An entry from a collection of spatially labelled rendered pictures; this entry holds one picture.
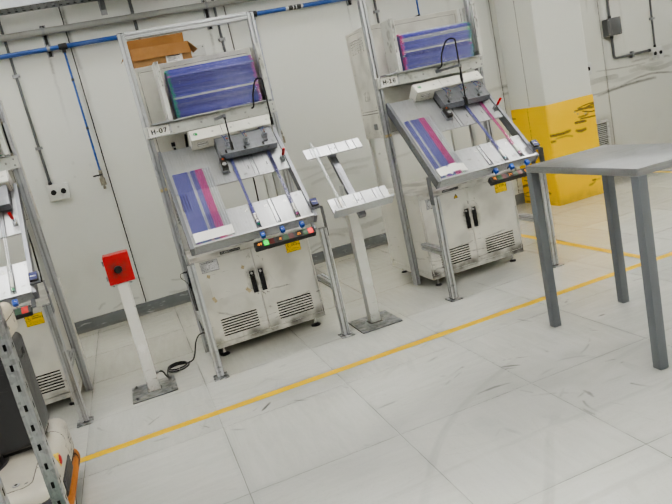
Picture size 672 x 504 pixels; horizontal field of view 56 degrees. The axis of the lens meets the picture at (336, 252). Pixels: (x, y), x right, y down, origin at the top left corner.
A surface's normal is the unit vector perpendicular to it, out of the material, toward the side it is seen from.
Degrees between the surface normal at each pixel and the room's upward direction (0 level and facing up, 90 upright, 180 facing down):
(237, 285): 90
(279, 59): 90
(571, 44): 90
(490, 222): 90
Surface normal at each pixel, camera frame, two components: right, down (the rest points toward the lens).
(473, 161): 0.07, -0.59
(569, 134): 0.33, 0.13
